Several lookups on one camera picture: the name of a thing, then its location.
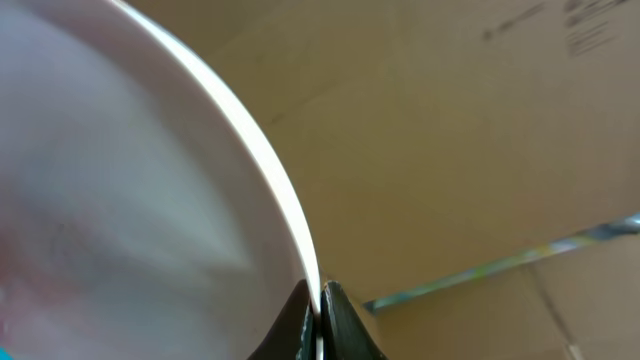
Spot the brown cardboard backdrop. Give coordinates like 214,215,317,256
137,0,639,359

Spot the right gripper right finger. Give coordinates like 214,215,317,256
321,280,388,360

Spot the white plate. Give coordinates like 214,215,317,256
1,1,321,359

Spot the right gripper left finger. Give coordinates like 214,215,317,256
248,280,314,360

